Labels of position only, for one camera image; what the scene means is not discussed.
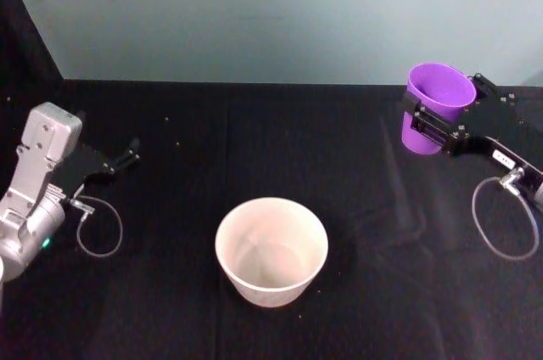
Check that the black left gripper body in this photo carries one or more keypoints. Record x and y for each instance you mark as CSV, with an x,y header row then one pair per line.
x,y
87,164

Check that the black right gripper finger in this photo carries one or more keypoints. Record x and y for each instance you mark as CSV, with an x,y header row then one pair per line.
x,y
483,85
437,128

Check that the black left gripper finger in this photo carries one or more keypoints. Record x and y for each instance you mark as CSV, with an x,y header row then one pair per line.
x,y
129,150
127,162

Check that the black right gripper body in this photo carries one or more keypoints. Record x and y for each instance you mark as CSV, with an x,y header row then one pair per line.
x,y
500,122

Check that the purple plastic cup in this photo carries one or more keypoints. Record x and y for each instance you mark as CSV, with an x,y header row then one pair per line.
x,y
441,90

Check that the black table cloth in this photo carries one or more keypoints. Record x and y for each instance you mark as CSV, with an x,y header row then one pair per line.
x,y
271,143

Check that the white paper cup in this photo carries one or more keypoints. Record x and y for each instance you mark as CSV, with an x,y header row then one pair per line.
x,y
271,249

